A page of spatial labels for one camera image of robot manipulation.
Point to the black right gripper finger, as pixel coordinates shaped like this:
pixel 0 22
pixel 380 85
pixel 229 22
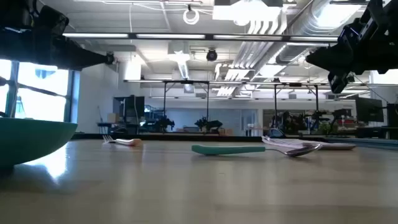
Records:
pixel 329 53
pixel 331 66

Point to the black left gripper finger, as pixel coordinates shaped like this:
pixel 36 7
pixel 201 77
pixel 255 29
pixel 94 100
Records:
pixel 84 63
pixel 82 52

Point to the green plastic plate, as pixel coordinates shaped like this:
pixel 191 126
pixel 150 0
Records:
pixel 31 140

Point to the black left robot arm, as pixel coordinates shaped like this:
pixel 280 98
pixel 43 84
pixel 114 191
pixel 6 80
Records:
pixel 15 18

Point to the black background robot arm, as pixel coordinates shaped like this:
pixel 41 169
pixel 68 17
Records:
pixel 208 124
pixel 164 124

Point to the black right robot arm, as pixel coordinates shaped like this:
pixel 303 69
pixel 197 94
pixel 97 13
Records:
pixel 385 31

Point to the cardboard box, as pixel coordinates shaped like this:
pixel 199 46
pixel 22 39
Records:
pixel 112 118

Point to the green potted plant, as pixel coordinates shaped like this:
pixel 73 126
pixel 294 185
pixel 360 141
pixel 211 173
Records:
pixel 325 128

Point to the black cabinet with monitor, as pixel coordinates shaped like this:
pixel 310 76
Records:
pixel 130 109

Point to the pink folded cloth napkin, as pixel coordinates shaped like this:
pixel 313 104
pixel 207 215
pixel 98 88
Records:
pixel 311 144

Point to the long ceiling light bar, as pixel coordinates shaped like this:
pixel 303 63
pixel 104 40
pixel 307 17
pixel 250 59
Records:
pixel 171 36

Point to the black ceiling camera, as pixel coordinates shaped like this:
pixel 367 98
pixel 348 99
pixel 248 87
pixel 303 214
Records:
pixel 109 58
pixel 211 55

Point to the silver ventilation duct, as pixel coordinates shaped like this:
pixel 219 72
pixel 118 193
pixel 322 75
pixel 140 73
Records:
pixel 311 25

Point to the black workstation frame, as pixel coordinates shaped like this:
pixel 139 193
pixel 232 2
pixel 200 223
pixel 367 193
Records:
pixel 164 102
pixel 275 105

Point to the black frame clamp hook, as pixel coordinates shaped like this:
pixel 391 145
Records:
pixel 276 133

